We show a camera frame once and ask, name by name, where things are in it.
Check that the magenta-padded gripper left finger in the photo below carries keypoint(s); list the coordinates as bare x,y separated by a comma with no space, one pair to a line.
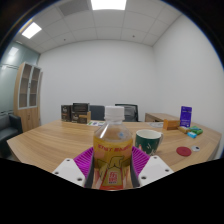
69,170

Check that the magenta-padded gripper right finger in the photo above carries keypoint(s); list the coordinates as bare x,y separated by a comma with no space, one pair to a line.
154,168

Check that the yellow-labelled tea drink bottle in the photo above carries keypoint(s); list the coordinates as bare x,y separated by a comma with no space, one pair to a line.
112,156

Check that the green and white printed mug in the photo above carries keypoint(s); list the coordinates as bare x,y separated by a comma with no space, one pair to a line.
146,142

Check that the flat round red coaster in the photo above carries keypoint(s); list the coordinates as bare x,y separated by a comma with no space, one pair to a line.
184,151

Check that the white paper sheet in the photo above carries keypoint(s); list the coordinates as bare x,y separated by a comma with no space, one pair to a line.
156,125

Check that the orange wooden box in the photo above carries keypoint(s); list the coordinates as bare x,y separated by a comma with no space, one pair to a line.
171,124

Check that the small yellow box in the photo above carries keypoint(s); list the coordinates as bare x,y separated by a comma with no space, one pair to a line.
183,129

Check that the small light blue box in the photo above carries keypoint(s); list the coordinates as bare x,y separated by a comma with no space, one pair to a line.
191,134

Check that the low wooden side cabinet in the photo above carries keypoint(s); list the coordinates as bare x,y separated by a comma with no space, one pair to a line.
156,116

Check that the printed leaflet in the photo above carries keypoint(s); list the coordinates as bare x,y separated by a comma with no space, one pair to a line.
95,123

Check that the small dark printed box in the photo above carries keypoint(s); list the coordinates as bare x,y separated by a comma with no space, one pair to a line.
66,113

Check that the green flat package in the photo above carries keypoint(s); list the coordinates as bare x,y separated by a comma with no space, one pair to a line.
196,130

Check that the large dark printed box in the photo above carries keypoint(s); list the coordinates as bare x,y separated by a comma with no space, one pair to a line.
80,113

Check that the black mesh office chair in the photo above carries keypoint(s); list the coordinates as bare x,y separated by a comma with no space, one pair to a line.
130,113

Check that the upright purple box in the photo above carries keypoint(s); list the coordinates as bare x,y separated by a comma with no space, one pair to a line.
186,116

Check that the dark padded office chair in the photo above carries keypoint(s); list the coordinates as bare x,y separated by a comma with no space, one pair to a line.
97,113

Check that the wooden glass-door shelf cabinet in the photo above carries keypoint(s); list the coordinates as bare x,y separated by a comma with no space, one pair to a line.
28,116

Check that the black leather sofa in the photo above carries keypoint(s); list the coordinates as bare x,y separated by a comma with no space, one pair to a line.
8,131

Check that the rectangular ceiling light panel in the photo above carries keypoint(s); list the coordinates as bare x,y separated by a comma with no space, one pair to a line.
31,30
108,4

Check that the ceiling air vent grille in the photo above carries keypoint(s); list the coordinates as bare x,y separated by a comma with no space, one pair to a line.
74,6

